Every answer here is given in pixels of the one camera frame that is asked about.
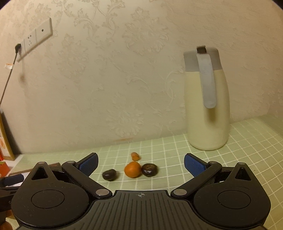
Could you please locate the orange tangerine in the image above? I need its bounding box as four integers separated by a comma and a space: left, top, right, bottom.
124, 162, 142, 178

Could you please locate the red orange box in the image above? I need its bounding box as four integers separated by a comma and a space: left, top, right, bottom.
0, 162, 10, 178

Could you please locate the dark purple fruit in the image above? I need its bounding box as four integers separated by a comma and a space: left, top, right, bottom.
102, 169, 119, 182

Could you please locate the green checkered tablecloth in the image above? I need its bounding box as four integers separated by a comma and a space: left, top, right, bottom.
8, 115, 282, 229

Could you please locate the dark brown round fruit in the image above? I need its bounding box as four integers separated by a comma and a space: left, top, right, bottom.
141, 163, 158, 177

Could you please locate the small carrot piece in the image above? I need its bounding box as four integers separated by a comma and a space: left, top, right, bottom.
131, 152, 140, 162

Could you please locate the cream grey thermos jug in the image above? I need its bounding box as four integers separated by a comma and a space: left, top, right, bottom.
184, 45, 230, 151

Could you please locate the wooden picture frame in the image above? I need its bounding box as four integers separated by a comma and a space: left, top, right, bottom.
0, 113, 15, 161

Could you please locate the black power cable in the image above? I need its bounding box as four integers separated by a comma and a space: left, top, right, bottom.
0, 44, 22, 105

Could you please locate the white wall socket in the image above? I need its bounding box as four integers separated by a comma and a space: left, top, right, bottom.
17, 18, 53, 62

